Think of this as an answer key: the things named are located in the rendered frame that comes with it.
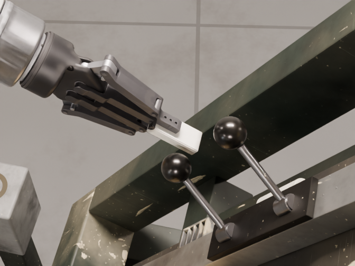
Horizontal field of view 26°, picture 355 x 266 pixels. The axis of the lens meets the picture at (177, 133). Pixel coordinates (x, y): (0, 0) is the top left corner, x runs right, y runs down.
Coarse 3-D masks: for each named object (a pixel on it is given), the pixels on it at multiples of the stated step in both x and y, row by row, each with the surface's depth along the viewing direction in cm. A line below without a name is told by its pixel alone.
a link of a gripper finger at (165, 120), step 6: (156, 102) 94; (156, 108) 93; (162, 114) 96; (168, 114) 96; (162, 120) 95; (168, 120) 96; (174, 120) 96; (180, 120) 97; (162, 126) 96; (168, 126) 96; (174, 126) 96; (180, 126) 96; (174, 132) 97
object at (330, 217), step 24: (336, 192) 81; (336, 216) 81; (264, 240) 90; (288, 240) 88; (312, 240) 87; (144, 264) 117; (168, 264) 110; (192, 264) 103; (216, 264) 99; (240, 264) 97
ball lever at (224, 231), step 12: (168, 156) 95; (180, 156) 95; (168, 168) 94; (180, 168) 94; (168, 180) 96; (180, 180) 95; (192, 192) 96; (204, 204) 96; (216, 216) 96; (228, 228) 95
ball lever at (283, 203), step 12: (228, 120) 85; (240, 120) 86; (216, 132) 86; (228, 132) 85; (240, 132) 85; (228, 144) 85; (240, 144) 86; (252, 156) 86; (252, 168) 87; (264, 180) 86; (276, 192) 86; (276, 204) 87; (288, 204) 85
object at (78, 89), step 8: (80, 88) 91; (88, 88) 91; (112, 88) 93; (88, 96) 92; (96, 96) 92; (104, 96) 92; (112, 96) 93; (120, 96) 93; (112, 104) 94; (120, 104) 93; (128, 104) 93; (128, 112) 94; (136, 112) 94; (144, 112) 94; (144, 120) 95; (152, 120) 95; (152, 128) 95
